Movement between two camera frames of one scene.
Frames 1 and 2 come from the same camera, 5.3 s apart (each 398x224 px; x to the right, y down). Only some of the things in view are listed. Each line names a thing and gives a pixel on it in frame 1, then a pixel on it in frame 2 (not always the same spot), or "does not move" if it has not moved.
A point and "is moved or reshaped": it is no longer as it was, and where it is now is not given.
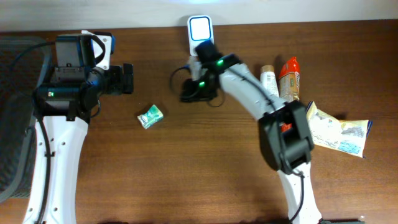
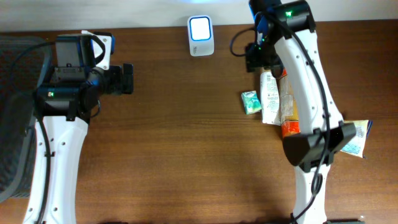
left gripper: (127, 78) does not move
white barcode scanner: (200, 28) does not move
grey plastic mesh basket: (23, 61) does not move
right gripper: (193, 94) to (253, 59)
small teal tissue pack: (153, 115) is moved or reshaped
